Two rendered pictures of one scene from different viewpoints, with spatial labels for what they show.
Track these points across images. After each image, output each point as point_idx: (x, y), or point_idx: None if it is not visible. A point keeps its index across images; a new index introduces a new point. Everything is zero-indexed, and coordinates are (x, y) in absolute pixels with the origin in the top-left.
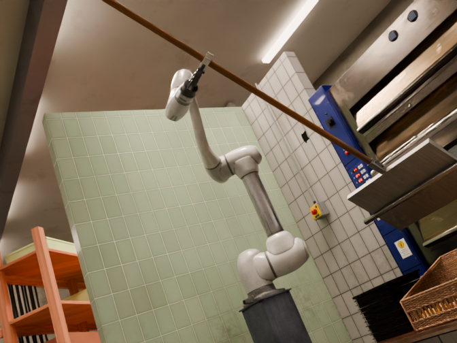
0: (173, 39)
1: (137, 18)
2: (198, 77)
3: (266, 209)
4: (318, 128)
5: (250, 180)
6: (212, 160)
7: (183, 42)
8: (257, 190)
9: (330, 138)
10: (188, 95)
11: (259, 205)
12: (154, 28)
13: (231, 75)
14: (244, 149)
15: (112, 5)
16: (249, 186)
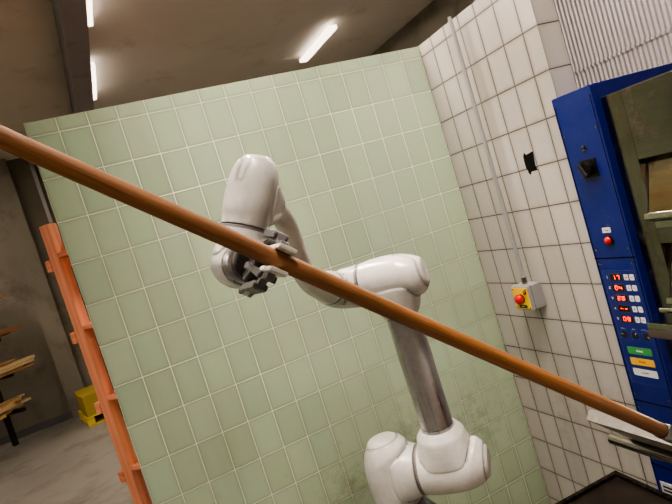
0: (177, 219)
1: (55, 171)
2: (261, 291)
3: (423, 390)
4: (558, 386)
5: (400, 331)
6: (327, 298)
7: (208, 222)
8: (411, 352)
9: (581, 402)
10: None
11: (412, 380)
12: (115, 194)
13: (347, 295)
14: (394, 272)
15: None
16: (397, 341)
